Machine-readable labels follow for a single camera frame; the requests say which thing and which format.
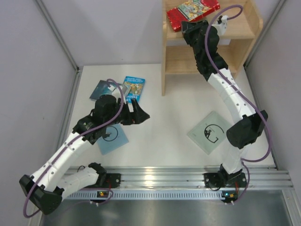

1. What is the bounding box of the red illustrated book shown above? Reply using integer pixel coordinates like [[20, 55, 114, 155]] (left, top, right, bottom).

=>
[[166, 0, 220, 32]]

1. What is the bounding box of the pale green Great Gatsby book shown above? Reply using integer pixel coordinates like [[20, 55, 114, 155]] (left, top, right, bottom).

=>
[[187, 111, 230, 155]]

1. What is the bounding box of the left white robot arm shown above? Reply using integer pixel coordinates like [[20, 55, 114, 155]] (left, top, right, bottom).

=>
[[19, 95, 150, 215]]

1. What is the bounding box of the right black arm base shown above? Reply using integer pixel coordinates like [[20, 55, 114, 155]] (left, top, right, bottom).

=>
[[204, 172, 247, 190]]

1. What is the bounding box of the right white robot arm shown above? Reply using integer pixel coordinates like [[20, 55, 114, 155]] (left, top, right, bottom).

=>
[[182, 20, 268, 188]]

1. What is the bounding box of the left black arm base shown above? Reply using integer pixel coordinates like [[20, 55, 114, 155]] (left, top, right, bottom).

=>
[[99, 173, 121, 188]]

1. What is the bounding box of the dark blue ocean book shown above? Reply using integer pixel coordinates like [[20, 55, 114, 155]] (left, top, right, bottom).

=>
[[90, 80, 117, 101]]

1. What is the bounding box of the wooden two-tier shelf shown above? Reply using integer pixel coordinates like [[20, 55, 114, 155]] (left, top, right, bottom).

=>
[[161, 0, 263, 95]]

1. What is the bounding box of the bright blue illustrated book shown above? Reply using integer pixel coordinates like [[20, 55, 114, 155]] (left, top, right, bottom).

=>
[[124, 76, 145, 103]]

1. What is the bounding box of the light blue Gatsby book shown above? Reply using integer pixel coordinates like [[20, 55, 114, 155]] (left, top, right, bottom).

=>
[[97, 124, 129, 155]]

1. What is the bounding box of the left aluminium frame post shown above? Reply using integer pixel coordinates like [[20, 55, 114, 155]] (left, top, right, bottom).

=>
[[33, 0, 82, 151]]

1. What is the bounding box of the aluminium frame post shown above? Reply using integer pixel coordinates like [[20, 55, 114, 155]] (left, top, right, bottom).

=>
[[33, 0, 82, 151], [246, 0, 301, 169]]

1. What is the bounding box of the right aluminium frame post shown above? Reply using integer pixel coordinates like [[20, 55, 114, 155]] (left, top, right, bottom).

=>
[[246, 0, 301, 169]]

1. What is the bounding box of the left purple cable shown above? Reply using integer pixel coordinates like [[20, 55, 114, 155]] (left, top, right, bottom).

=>
[[23, 78, 125, 218]]

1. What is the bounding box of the purple cable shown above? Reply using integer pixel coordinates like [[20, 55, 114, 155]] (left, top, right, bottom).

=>
[[23, 78, 125, 218], [206, 5, 273, 205]]

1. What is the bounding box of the slotted grey cable duct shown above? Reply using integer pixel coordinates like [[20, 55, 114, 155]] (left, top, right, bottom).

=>
[[67, 190, 238, 202]]

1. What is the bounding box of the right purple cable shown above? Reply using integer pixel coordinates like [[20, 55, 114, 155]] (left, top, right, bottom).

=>
[[206, 5, 273, 205]]

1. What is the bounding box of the aluminium mounting rail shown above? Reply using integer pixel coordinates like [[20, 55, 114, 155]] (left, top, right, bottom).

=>
[[104, 166, 293, 190]]

